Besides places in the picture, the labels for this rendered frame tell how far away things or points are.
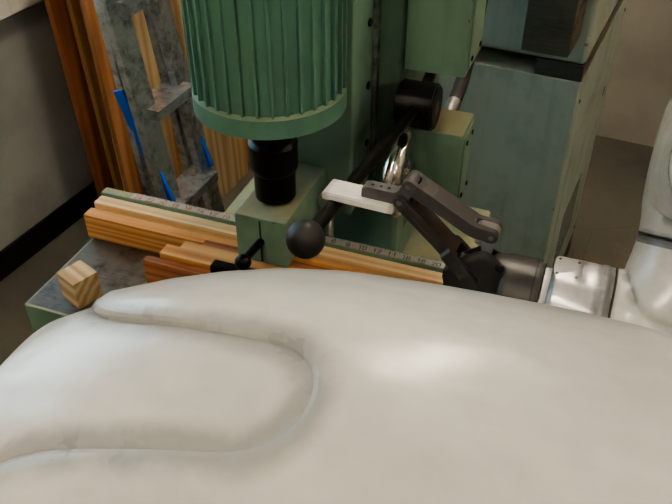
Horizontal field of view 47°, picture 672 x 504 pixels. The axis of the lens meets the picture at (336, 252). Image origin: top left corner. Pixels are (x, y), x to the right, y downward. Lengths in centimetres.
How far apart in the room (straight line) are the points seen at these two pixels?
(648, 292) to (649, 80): 260
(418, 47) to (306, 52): 24
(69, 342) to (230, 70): 65
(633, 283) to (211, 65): 46
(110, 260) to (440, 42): 54
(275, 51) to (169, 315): 64
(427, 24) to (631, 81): 232
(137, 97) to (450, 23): 99
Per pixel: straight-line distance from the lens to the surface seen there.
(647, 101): 330
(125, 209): 114
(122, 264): 112
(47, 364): 17
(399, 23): 102
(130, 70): 180
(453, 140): 103
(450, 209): 70
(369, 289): 16
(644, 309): 70
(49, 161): 270
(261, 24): 78
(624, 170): 318
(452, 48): 100
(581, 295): 70
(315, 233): 66
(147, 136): 185
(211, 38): 81
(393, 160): 99
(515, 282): 71
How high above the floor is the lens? 158
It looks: 38 degrees down
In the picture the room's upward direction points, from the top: straight up
